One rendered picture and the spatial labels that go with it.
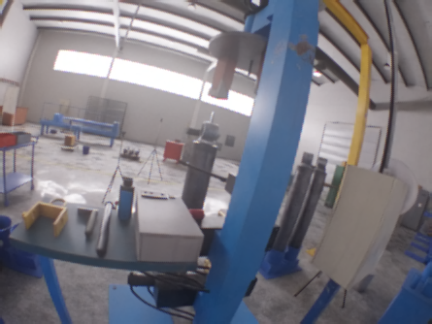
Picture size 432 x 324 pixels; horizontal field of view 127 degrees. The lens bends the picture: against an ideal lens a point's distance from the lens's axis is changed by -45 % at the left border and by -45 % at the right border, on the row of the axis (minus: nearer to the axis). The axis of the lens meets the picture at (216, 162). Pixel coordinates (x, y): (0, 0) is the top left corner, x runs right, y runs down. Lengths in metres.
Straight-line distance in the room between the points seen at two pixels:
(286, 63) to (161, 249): 0.87
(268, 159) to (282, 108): 0.22
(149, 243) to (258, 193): 0.46
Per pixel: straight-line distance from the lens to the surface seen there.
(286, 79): 0.84
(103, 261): 0.75
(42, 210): 0.98
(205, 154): 1.55
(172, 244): 0.72
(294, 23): 0.98
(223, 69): 1.43
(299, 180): 2.35
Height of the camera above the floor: 1.55
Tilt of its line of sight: 7 degrees down
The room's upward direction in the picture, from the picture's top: 14 degrees clockwise
